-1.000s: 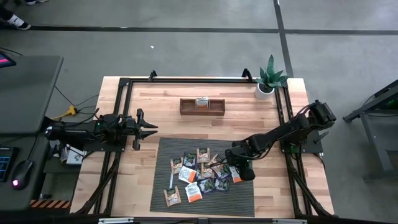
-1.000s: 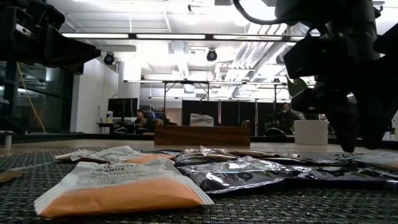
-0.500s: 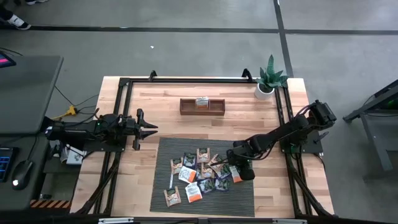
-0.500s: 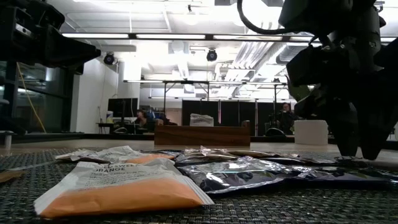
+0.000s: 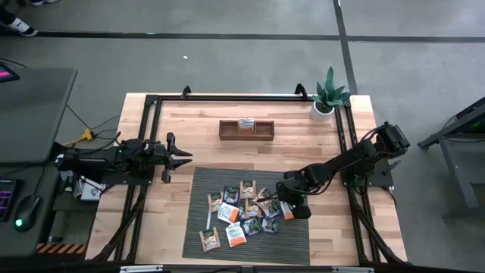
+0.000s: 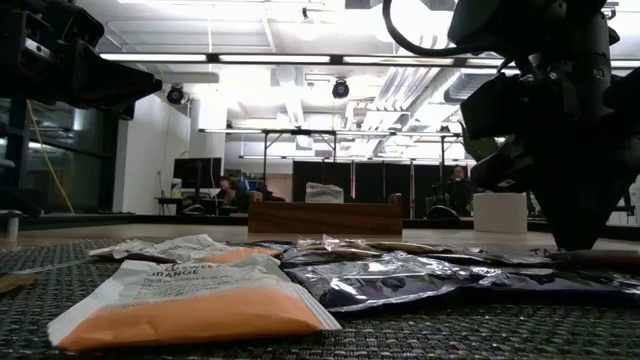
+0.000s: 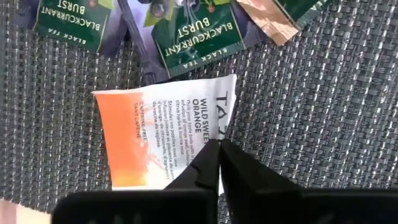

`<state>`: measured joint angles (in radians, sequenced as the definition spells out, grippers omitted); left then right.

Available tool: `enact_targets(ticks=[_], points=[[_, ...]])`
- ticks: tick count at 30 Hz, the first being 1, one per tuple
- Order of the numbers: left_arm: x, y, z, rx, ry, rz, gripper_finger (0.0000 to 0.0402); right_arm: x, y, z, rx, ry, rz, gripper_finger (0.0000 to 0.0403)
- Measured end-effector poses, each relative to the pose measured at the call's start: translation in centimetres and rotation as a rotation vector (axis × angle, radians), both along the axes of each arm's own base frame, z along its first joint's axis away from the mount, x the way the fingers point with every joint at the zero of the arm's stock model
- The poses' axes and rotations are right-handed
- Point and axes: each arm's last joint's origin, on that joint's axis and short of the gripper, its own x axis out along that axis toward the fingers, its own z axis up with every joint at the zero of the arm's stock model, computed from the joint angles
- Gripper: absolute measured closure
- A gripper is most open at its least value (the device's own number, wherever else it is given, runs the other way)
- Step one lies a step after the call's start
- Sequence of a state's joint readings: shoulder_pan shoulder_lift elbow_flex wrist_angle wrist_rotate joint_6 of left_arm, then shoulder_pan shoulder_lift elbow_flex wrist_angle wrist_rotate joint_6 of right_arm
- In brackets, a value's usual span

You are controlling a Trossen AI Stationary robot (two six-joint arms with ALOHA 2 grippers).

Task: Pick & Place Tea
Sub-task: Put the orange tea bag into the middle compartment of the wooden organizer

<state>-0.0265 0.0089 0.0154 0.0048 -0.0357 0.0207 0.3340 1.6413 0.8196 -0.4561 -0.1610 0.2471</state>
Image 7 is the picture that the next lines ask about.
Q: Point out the purple blackcurrant tea packet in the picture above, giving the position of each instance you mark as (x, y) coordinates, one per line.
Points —
(199, 37)
(74, 21)

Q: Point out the grey woven table mat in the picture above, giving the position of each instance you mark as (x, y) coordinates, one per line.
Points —
(311, 109)

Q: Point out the orange white Tazo tea packet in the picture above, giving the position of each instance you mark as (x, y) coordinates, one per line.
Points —
(174, 124)

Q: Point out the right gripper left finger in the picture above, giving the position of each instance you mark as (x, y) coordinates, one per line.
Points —
(186, 205)

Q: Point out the tan vanilla tea packet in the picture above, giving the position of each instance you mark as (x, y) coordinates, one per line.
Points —
(273, 21)

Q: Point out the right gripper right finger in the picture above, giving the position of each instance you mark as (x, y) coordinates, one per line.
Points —
(264, 202)

